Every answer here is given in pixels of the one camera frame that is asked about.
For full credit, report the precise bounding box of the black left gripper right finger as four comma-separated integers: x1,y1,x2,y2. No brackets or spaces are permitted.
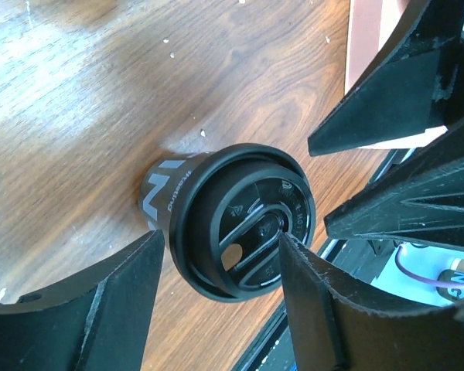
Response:
279,233,464,370

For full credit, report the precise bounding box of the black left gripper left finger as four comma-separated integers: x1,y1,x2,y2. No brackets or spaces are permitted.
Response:
0,230,165,370

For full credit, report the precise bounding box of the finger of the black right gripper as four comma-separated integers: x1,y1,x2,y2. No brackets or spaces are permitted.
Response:
324,118,464,250
308,1,464,157

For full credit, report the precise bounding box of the black cup lid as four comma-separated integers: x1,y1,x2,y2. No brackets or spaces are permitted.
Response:
169,143,316,303

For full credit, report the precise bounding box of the black takeout coffee cup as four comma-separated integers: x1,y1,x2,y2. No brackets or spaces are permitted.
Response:
138,152,211,239

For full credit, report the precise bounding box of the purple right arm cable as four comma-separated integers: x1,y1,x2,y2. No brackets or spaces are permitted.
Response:
394,247,464,289

